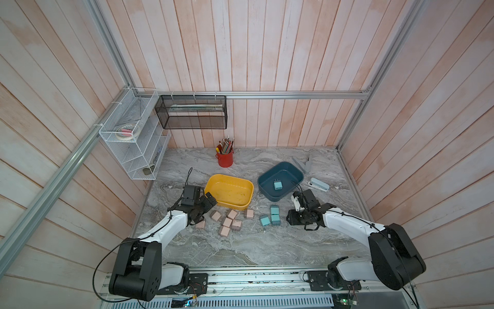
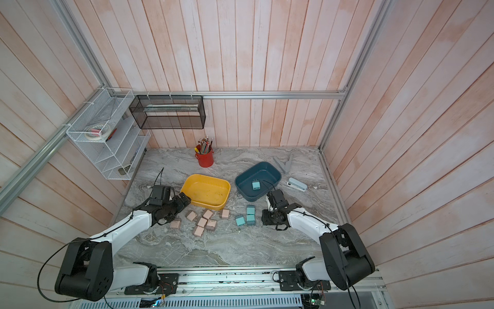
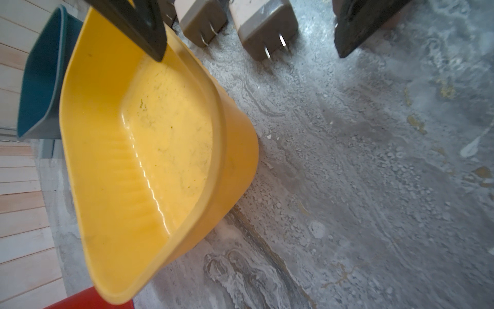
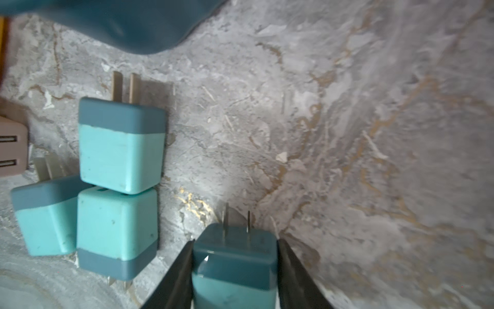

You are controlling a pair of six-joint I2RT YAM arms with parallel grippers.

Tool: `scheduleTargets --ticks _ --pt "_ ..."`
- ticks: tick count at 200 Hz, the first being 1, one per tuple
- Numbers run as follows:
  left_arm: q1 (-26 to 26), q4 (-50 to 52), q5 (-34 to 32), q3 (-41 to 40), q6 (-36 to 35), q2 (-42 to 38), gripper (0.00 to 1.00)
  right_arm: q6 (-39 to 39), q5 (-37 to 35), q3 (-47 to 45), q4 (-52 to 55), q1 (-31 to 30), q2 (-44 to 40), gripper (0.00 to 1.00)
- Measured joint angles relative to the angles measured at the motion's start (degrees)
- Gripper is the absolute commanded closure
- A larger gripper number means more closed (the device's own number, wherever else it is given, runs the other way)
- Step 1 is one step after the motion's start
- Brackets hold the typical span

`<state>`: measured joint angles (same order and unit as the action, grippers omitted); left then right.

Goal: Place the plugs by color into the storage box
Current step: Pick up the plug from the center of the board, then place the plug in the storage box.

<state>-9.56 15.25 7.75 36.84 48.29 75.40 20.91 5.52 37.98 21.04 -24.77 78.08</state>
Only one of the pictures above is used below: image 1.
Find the yellow plastic tray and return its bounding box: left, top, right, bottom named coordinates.
left=204, top=174, right=254, bottom=211

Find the teal plug top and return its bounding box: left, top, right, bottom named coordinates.
left=270, top=205, right=280, bottom=216

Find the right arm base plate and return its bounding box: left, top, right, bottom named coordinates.
left=302, top=270, right=361, bottom=292

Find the red pencil cup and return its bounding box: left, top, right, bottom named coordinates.
left=216, top=136, right=234, bottom=168

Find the white wire wall shelf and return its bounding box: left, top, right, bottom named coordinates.
left=99, top=88, right=171, bottom=180

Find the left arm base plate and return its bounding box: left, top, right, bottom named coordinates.
left=157, top=273, right=208, bottom=296

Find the teal plug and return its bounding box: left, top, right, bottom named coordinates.
left=270, top=205, right=280, bottom=216
left=259, top=215, right=271, bottom=227
left=274, top=180, right=283, bottom=191
left=271, top=214, right=281, bottom=226

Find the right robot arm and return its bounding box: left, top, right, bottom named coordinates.
left=286, top=190, right=427, bottom=290

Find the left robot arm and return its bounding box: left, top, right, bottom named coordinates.
left=108, top=185, right=217, bottom=301

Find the pink plug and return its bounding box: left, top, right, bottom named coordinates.
left=210, top=211, right=223, bottom=221
left=244, top=209, right=254, bottom=220
left=222, top=217, right=233, bottom=228
left=195, top=220, right=206, bottom=229
left=227, top=209, right=238, bottom=220
left=230, top=220, right=242, bottom=231
left=219, top=225, right=230, bottom=238

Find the pink plug bottom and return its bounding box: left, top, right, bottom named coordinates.
left=219, top=225, right=230, bottom=238

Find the grey plastic clip tool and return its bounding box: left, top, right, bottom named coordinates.
left=292, top=155, right=312, bottom=174

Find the dark teal plastic tray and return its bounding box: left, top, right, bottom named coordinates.
left=257, top=162, right=304, bottom=202

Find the black mesh wall basket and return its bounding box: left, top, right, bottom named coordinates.
left=154, top=95, right=228, bottom=130

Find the tape roll on shelf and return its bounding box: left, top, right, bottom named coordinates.
left=115, top=123, right=140, bottom=141

